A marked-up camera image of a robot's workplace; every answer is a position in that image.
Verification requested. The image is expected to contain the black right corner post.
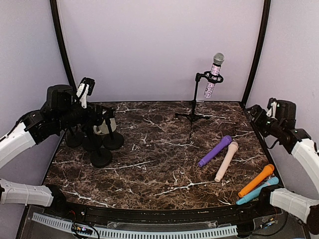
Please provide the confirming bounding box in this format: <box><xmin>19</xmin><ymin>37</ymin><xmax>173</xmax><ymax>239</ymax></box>
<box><xmin>241</xmin><ymin>0</ymin><xmax>271</xmax><ymax>106</ymax></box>

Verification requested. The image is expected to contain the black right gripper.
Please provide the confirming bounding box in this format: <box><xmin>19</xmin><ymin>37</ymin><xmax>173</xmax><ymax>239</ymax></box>
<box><xmin>244</xmin><ymin>105</ymin><xmax>284</xmax><ymax>137</ymax></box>

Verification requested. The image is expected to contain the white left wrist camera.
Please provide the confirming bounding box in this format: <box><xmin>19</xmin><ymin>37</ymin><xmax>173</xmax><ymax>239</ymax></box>
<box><xmin>76</xmin><ymin>77</ymin><xmax>95</xmax><ymax>109</ymax></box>

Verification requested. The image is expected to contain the black tripod mic stand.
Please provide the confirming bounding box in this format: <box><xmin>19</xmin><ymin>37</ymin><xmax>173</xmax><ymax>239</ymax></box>
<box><xmin>175</xmin><ymin>71</ymin><xmax>224</xmax><ymax>137</ymax></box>

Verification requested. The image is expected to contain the black corner post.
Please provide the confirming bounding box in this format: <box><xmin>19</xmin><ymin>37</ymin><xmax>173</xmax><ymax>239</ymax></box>
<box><xmin>49</xmin><ymin>0</ymin><xmax>77</xmax><ymax>93</ymax></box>
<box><xmin>241</xmin><ymin>0</ymin><xmax>271</xmax><ymax>106</ymax></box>

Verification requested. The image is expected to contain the white slotted cable duct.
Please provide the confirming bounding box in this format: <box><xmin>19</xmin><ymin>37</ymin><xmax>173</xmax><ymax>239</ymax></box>
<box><xmin>31</xmin><ymin>213</ymin><xmax>238</xmax><ymax>239</ymax></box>

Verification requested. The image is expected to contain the pink toy microphone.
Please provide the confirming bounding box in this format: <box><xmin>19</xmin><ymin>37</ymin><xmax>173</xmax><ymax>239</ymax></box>
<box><xmin>214</xmin><ymin>141</ymin><xmax>239</xmax><ymax>182</ymax></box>

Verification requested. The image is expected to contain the purple toy microphone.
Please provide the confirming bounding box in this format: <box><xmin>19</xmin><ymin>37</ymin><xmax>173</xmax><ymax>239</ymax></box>
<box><xmin>197</xmin><ymin>135</ymin><xmax>232</xmax><ymax>167</ymax></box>

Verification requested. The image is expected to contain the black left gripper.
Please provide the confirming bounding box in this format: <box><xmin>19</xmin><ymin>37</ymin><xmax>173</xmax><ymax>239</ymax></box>
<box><xmin>55</xmin><ymin>100</ymin><xmax>110</xmax><ymax>131</ymax></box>

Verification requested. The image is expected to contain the cream ceramic mug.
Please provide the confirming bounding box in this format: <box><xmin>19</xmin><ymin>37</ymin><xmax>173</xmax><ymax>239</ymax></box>
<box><xmin>93</xmin><ymin>118</ymin><xmax>117</xmax><ymax>135</ymax></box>

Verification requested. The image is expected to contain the black round-base pink mic stand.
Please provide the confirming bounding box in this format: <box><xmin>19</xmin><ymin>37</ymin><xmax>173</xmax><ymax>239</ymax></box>
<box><xmin>90</xmin><ymin>148</ymin><xmax>113</xmax><ymax>168</ymax></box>

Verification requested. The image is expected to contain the black front frame rail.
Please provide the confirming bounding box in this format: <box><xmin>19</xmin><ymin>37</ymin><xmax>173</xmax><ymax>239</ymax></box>
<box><xmin>24</xmin><ymin>194</ymin><xmax>295</xmax><ymax>230</ymax></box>

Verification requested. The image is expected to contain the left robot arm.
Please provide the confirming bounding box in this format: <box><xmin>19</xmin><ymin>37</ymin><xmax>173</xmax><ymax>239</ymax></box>
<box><xmin>0</xmin><ymin>83</ymin><xmax>109</xmax><ymax>217</ymax></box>

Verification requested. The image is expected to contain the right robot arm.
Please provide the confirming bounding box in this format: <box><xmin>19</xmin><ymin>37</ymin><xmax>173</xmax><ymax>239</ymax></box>
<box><xmin>246</xmin><ymin>98</ymin><xmax>319</xmax><ymax>235</ymax></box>

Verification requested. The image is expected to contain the blue toy microphone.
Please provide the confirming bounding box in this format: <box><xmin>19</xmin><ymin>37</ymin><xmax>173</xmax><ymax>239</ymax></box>
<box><xmin>236</xmin><ymin>177</ymin><xmax>279</xmax><ymax>205</ymax></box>

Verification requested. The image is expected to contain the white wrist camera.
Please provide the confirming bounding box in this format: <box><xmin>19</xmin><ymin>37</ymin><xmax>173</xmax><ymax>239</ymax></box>
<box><xmin>76</xmin><ymin>77</ymin><xmax>95</xmax><ymax>109</ymax></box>
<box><xmin>266</xmin><ymin>98</ymin><xmax>277</xmax><ymax>119</ymax></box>

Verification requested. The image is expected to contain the black round-base purple mic stand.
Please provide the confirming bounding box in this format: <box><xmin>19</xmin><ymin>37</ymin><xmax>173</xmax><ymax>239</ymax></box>
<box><xmin>102</xmin><ymin>118</ymin><xmax>124</xmax><ymax>150</ymax></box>

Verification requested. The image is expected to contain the orange toy microphone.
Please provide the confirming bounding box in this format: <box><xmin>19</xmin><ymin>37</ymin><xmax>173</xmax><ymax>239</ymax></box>
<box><xmin>238</xmin><ymin>164</ymin><xmax>275</xmax><ymax>198</ymax></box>

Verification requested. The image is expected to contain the silver glitter microphone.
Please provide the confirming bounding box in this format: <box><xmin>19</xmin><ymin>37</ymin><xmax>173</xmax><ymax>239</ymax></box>
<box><xmin>204</xmin><ymin>52</ymin><xmax>225</xmax><ymax>99</ymax></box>

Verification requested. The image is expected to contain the black round-base blue mic stand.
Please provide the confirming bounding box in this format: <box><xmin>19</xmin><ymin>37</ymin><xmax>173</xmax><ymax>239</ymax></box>
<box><xmin>82</xmin><ymin>130</ymin><xmax>103</xmax><ymax>151</ymax></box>

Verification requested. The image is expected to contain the black round-base orange mic stand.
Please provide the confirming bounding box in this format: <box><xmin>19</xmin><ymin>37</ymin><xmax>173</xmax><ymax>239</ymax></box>
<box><xmin>66</xmin><ymin>127</ymin><xmax>84</xmax><ymax>148</ymax></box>

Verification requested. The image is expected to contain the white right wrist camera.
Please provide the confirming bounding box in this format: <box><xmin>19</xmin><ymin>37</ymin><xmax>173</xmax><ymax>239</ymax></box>
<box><xmin>266</xmin><ymin>98</ymin><xmax>277</xmax><ymax>119</ymax></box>

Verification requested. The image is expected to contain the black left corner post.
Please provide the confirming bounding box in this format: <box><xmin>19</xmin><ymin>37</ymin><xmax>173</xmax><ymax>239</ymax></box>
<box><xmin>49</xmin><ymin>0</ymin><xmax>77</xmax><ymax>93</ymax></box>

